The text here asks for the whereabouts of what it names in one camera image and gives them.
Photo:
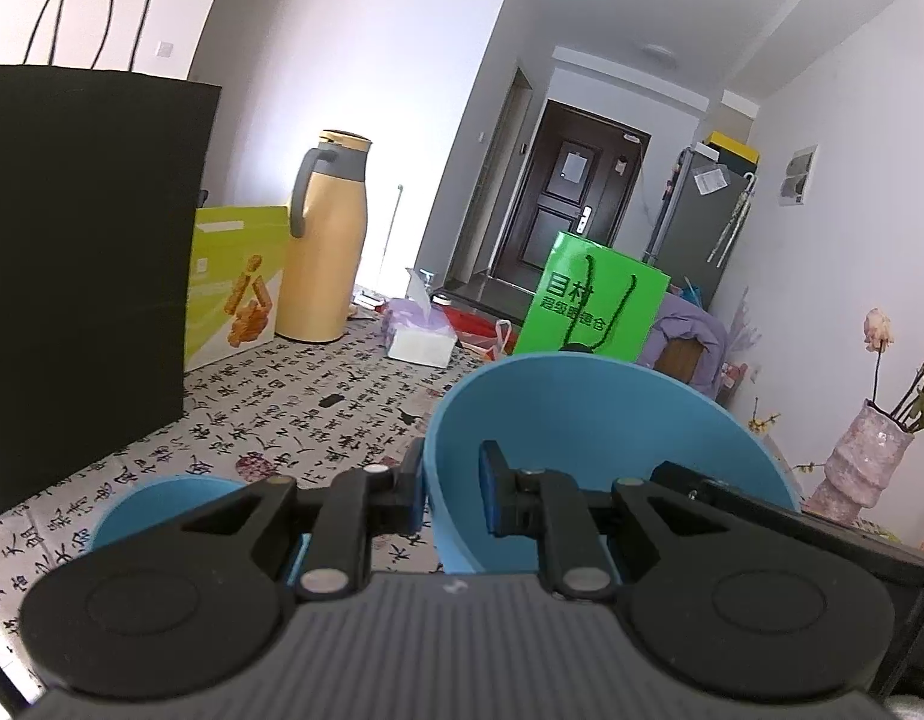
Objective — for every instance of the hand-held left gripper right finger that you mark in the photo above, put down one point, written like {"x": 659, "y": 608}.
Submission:
{"x": 487, "y": 499}

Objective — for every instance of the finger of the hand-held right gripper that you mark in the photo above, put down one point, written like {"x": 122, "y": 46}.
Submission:
{"x": 691, "y": 486}

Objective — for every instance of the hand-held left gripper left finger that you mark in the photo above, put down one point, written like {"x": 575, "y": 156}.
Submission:
{"x": 417, "y": 499}

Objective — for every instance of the blue bowl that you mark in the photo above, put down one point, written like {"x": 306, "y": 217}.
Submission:
{"x": 582, "y": 412}
{"x": 162, "y": 499}

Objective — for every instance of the yellow flower branch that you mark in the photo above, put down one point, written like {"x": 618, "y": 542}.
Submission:
{"x": 763, "y": 420}

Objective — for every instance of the wooden chair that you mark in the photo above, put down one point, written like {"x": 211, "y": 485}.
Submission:
{"x": 679, "y": 360}

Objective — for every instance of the purple tissue pack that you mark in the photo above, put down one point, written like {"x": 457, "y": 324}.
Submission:
{"x": 421, "y": 337}

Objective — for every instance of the pink ceramic vase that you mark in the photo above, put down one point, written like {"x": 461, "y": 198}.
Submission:
{"x": 859, "y": 465}

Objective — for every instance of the white plastic bag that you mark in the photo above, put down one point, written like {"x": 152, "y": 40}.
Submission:
{"x": 503, "y": 337}

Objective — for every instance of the purple jacket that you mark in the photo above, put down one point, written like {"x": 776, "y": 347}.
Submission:
{"x": 691, "y": 322}

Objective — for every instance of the red shopping bag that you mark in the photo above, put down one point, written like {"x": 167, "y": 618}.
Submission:
{"x": 466, "y": 322}

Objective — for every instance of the green paper bag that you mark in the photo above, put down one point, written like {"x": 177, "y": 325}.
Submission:
{"x": 582, "y": 300}

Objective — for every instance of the grey refrigerator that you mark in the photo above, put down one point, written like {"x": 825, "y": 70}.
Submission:
{"x": 694, "y": 240}

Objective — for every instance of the yellow thermos jug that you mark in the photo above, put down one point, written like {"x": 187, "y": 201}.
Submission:
{"x": 327, "y": 255}

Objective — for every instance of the white umbrella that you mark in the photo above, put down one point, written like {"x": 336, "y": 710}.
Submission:
{"x": 736, "y": 217}

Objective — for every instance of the yellow-green snack box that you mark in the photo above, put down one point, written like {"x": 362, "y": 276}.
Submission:
{"x": 237, "y": 277}

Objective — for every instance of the paper sheet on refrigerator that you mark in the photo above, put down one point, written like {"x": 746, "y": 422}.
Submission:
{"x": 708, "y": 180}

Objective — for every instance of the dark brown door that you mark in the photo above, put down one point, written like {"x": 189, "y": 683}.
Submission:
{"x": 567, "y": 202}

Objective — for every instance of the grey interior door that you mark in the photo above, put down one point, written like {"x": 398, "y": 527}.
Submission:
{"x": 507, "y": 172}

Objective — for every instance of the yellow box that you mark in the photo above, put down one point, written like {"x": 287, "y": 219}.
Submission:
{"x": 732, "y": 146}

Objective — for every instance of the black paper bag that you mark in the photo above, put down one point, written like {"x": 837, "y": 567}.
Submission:
{"x": 79, "y": 277}

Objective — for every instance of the ceiling lamp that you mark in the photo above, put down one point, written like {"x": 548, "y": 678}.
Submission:
{"x": 660, "y": 54}

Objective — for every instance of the white wall panel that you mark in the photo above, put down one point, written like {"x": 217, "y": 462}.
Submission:
{"x": 798, "y": 176}

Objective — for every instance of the white light switch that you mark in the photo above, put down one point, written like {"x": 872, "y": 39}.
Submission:
{"x": 164, "y": 49}

